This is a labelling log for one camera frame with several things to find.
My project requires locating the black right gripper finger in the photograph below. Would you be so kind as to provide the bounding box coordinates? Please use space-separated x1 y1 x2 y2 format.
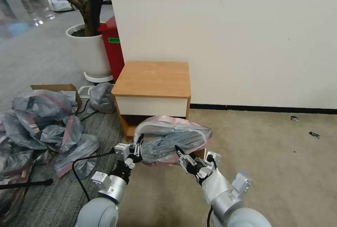
174 144 197 175
188 154 209 170

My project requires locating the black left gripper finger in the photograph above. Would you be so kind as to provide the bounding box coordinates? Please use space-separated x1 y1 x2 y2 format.
136 132 145 160
128 134 138 158

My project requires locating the grey garbage bag pink rim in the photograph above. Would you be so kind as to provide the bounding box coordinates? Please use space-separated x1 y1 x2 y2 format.
133 115 213 167

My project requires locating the brown trash can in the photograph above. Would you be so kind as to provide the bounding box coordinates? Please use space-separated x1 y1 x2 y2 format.
188 148 209 165

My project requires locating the crumpled grey garbage bag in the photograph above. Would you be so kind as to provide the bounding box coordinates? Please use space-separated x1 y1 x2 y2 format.
88 82 117 114

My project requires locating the pile of grey garbage bags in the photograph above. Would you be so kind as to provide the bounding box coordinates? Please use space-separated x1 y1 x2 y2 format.
0 89 101 225

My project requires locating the wooden bedside table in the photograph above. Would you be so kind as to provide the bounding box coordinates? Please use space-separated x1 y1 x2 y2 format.
111 61 192 143

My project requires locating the white pot saucer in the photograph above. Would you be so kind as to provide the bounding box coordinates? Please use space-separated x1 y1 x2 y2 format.
83 71 114 83

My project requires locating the black rod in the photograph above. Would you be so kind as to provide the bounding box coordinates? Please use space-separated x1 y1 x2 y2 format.
0 179 53 190

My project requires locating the brown cardboard box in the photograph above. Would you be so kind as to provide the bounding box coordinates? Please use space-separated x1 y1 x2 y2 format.
30 84 83 109

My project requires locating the red bin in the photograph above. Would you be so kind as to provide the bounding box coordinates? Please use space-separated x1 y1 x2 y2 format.
97 15 126 84

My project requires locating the white plant pot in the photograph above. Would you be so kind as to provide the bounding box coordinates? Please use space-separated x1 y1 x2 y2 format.
65 23 113 78

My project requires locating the brown tree trunk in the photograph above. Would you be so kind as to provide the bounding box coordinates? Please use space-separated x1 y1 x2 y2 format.
33 0 112 37

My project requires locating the white box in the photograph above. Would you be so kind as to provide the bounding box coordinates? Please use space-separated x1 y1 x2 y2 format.
47 0 75 12

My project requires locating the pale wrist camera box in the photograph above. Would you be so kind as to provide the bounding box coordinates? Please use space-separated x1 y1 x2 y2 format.
206 151 222 170
114 143 130 162

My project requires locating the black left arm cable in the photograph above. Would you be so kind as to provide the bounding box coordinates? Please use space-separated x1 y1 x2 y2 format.
72 150 117 202

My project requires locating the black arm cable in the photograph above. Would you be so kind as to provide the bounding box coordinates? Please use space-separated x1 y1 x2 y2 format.
206 205 214 227
72 150 117 202

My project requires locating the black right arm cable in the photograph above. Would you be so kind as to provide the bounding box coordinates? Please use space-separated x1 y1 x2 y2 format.
206 205 214 227

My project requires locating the black floor cable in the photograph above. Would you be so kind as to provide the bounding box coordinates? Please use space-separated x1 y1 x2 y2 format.
75 97 98 123

